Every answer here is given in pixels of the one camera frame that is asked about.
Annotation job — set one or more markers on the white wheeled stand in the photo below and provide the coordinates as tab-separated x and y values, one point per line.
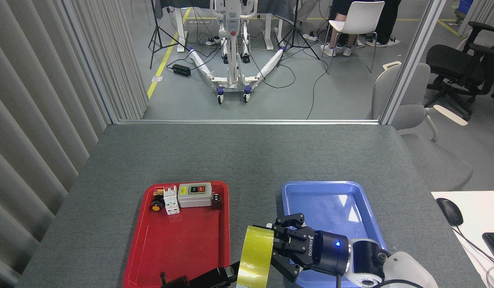
232	48

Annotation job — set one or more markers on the blue bin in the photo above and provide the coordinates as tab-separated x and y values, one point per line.
465	7

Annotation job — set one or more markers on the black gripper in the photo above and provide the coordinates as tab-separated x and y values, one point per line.
329	252
177	283

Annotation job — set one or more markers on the blue plastic tray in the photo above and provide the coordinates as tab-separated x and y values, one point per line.
331	208

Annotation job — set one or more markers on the red plastic tray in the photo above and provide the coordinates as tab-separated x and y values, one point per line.
175	240

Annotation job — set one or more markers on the black tripod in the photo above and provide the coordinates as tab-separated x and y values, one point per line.
296	24
155	24

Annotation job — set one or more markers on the seated person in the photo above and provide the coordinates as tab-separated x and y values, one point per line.
328	49

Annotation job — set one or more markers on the white plastic chair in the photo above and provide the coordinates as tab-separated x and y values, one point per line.
361	18

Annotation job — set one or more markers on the white power strip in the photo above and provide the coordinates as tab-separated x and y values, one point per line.
213	41

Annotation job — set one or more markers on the black power adapter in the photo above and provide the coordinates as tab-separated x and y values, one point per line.
181	70

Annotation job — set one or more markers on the white desk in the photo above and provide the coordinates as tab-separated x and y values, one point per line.
483	212

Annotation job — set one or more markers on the silver post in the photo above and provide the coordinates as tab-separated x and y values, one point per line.
415	56

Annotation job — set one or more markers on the grey office chair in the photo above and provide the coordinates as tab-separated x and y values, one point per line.
391	92

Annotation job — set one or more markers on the black knob switch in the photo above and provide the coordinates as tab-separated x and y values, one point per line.
216	202

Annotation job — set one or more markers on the grey switch box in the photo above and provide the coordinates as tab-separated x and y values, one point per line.
195	198

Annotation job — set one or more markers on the black computer mouse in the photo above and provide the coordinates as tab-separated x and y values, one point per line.
450	212

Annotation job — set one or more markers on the black office chair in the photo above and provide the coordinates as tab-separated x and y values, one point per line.
451	64

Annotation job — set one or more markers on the standing person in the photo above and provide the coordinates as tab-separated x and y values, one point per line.
389	20

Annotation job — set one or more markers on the white circuit breaker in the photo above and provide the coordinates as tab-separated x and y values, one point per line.
171	204

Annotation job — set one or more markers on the yellow tape roll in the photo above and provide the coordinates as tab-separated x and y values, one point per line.
255	256

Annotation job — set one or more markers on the silver table edge rail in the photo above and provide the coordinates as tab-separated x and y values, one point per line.
251	121

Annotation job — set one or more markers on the yellow push button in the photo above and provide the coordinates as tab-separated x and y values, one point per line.
155	206

